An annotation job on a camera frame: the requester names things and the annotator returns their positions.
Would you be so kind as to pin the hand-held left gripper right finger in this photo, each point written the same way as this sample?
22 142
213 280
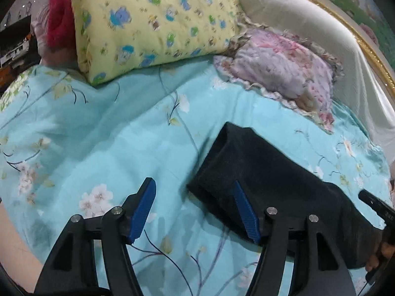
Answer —
247 214

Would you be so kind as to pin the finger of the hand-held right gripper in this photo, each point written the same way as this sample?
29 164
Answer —
375 205

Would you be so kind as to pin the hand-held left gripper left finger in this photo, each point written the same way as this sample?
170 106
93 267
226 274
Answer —
142 211

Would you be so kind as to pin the black pants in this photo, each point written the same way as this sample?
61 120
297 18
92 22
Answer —
274 172

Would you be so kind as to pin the person's right hand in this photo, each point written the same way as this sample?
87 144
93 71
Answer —
380 254

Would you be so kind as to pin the light blue floral bedsheet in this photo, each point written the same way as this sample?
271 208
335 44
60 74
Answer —
123 148

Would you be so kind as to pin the pink floral ruffled pillow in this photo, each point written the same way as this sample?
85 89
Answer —
282 74

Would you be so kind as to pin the white padded headboard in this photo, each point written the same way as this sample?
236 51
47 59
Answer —
324 55

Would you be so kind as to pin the yellow printed pillow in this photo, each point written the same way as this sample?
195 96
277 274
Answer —
154 24

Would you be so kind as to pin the dark shelf unit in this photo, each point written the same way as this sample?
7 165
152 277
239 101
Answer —
15 44

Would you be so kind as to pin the red fluffy cushion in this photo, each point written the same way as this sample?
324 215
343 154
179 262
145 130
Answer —
60 14

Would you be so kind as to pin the gold headboard frame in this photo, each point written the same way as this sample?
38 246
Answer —
348 24

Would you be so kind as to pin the cartoon wall poster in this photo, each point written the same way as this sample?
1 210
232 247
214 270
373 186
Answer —
355 3

